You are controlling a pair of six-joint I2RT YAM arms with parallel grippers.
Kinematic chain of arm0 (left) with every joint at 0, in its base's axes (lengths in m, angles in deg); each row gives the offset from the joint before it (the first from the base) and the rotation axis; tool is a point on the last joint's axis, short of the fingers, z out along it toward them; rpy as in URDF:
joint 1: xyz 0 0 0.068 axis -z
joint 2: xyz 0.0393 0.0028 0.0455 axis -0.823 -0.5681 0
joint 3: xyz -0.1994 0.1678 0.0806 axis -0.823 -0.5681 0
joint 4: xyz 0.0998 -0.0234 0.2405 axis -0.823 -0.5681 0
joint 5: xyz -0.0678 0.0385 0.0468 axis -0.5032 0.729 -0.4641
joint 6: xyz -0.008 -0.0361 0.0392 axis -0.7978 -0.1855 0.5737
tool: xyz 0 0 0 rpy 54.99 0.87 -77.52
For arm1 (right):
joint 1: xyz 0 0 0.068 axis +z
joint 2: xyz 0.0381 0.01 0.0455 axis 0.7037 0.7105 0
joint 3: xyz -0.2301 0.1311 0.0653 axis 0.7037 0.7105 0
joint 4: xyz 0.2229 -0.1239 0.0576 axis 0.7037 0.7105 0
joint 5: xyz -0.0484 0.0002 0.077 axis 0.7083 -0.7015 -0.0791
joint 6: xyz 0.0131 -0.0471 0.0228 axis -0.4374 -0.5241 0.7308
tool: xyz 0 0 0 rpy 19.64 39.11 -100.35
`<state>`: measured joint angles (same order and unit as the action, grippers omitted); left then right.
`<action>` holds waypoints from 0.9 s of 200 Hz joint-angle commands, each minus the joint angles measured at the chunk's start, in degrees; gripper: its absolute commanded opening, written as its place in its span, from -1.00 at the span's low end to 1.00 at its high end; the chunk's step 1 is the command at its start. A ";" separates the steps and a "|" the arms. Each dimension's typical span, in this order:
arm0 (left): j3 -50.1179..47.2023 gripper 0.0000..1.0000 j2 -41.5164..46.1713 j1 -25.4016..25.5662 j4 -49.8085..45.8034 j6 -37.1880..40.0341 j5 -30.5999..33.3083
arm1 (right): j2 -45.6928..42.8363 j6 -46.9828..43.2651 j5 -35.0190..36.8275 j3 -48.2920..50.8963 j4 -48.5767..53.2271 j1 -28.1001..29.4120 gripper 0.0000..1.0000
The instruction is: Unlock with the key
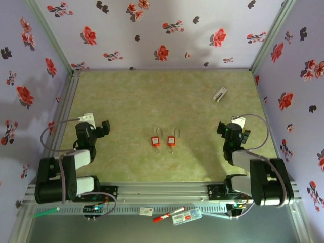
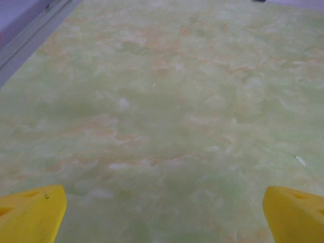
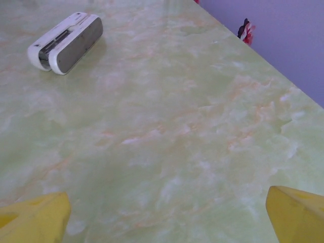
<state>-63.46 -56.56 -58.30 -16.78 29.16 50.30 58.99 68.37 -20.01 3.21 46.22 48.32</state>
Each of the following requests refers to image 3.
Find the white clip on mat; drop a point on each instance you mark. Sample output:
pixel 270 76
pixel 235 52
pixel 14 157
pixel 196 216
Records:
pixel 76 43

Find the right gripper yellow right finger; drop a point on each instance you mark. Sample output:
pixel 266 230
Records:
pixel 298 217

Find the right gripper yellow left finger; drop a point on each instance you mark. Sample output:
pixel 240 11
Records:
pixel 30 222

